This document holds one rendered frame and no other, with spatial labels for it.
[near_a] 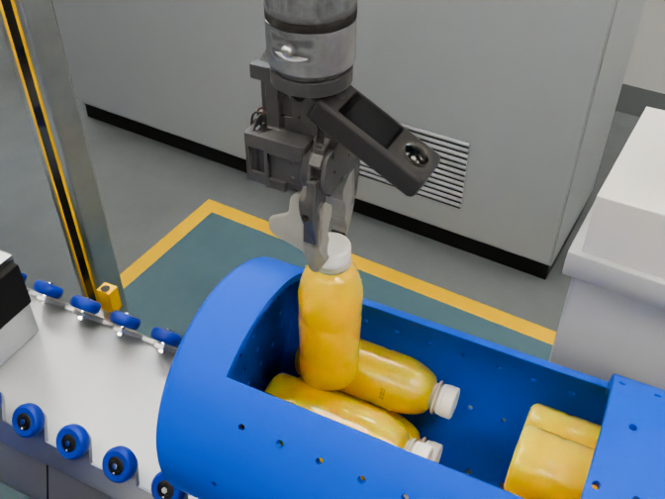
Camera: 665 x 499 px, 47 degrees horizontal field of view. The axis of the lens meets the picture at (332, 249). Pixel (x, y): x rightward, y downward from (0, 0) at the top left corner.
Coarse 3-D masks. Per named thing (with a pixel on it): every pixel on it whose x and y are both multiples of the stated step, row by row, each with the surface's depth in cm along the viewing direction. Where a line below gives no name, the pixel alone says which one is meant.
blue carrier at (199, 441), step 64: (192, 320) 78; (256, 320) 77; (384, 320) 92; (192, 384) 75; (256, 384) 96; (512, 384) 89; (576, 384) 84; (640, 384) 73; (192, 448) 76; (256, 448) 72; (320, 448) 70; (384, 448) 68; (448, 448) 94; (512, 448) 91; (640, 448) 65
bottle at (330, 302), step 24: (312, 288) 77; (336, 288) 77; (360, 288) 79; (312, 312) 79; (336, 312) 78; (360, 312) 81; (312, 336) 81; (336, 336) 80; (312, 360) 84; (336, 360) 83; (312, 384) 87; (336, 384) 86
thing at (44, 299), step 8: (40, 296) 118; (48, 296) 124; (56, 304) 119; (64, 304) 120; (72, 312) 116; (80, 312) 115; (88, 312) 121; (96, 320) 116; (104, 320) 117; (112, 328) 113; (120, 328) 112; (136, 336) 114; (144, 336) 115; (160, 344) 111
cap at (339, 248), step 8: (336, 240) 77; (344, 240) 77; (328, 248) 76; (336, 248) 76; (344, 248) 76; (336, 256) 75; (344, 256) 75; (328, 264) 75; (336, 264) 75; (344, 264) 76
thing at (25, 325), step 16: (0, 256) 106; (0, 272) 105; (16, 272) 106; (0, 288) 104; (16, 288) 107; (0, 304) 105; (16, 304) 108; (0, 320) 106; (16, 320) 111; (32, 320) 114; (0, 336) 109; (16, 336) 112; (32, 336) 116; (0, 352) 110
